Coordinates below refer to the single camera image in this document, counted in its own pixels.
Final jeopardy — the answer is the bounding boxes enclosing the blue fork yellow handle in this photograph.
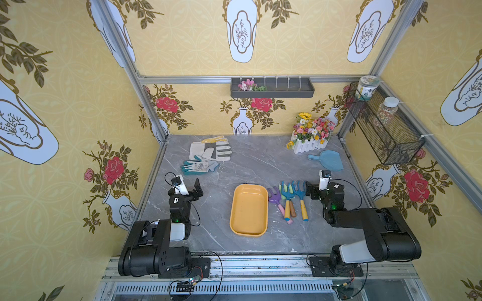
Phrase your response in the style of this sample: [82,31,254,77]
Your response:
[292,181,309,221]

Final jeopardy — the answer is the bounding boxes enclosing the blue rake yellow handle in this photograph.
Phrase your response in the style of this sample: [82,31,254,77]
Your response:
[279,181,294,221]

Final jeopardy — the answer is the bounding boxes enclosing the purple rake pink handle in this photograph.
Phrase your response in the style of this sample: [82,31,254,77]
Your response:
[267,184,293,224]

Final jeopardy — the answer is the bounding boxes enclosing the yellow plastic storage tray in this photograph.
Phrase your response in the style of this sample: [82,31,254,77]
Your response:
[230,184,268,238]

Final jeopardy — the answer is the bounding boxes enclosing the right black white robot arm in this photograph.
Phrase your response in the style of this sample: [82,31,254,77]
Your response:
[305,181,422,277]

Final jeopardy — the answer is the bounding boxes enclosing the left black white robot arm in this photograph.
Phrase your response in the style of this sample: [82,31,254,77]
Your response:
[117,176,203,278]

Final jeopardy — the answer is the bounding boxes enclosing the teal white garden glove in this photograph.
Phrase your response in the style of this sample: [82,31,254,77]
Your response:
[181,156,220,175]

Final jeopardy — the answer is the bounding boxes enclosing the blue plastic dustpan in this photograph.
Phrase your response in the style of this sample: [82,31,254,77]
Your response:
[308,150,343,171]

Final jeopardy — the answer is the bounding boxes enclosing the white grey work glove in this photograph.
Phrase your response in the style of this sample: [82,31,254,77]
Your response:
[189,135,232,162]

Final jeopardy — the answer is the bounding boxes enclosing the flowers in white fence pot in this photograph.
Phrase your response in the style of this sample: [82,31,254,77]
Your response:
[286,112,336,154]

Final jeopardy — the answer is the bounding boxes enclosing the clear jar white lid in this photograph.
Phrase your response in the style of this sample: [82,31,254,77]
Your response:
[374,97,399,127]

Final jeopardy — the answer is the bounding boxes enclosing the pink artificial flowers on shelf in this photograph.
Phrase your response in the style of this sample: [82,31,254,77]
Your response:
[238,79,267,92]

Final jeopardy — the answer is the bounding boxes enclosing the jar with green label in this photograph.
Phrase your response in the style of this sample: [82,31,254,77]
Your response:
[355,75,380,101]

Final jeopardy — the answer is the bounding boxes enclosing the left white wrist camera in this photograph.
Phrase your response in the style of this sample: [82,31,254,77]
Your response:
[171,174,188,196]

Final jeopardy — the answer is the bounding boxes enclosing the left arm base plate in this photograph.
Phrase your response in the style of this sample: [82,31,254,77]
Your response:
[158,257,211,279]

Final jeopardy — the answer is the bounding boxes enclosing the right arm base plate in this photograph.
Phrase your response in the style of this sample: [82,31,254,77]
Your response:
[307,256,365,277]

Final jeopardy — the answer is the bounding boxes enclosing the left circuit board with wires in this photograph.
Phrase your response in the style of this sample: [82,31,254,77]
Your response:
[168,275,203,301]

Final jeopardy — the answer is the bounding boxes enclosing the circuit board with wires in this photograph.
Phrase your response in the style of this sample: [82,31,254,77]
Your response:
[331,282,355,300]
[168,275,203,301]

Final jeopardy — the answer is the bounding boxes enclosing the black wire mesh basket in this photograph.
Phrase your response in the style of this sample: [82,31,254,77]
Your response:
[346,82,425,165]

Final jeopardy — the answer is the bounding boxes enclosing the right circuit board with wires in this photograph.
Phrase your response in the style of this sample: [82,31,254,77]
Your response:
[331,282,355,300]

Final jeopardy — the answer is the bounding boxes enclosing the grey wall shelf tray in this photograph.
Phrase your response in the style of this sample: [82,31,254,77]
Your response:
[230,76,315,99]

